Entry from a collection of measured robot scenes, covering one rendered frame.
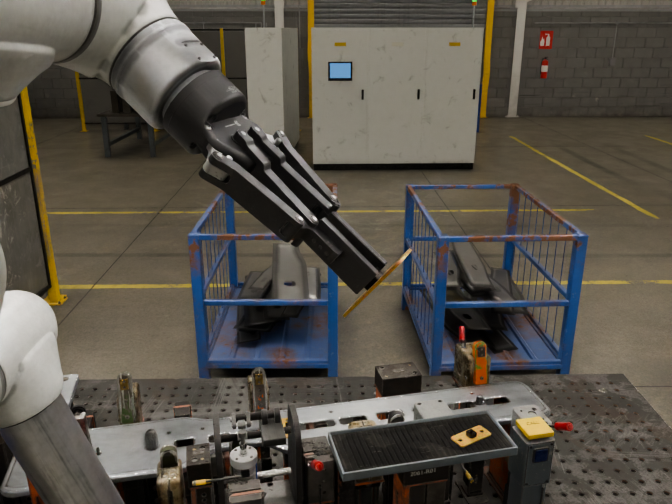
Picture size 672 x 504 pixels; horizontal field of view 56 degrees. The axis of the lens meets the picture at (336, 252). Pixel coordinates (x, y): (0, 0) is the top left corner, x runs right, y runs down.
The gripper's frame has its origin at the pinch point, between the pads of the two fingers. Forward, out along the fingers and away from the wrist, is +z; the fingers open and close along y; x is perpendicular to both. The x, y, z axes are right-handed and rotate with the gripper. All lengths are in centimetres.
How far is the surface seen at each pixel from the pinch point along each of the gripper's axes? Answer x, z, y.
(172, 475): 90, 4, 37
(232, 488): 80, 15, 38
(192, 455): 83, 4, 39
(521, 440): 41, 52, 69
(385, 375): 76, 29, 100
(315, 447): 73, 23, 56
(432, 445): 50, 38, 56
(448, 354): 156, 74, 276
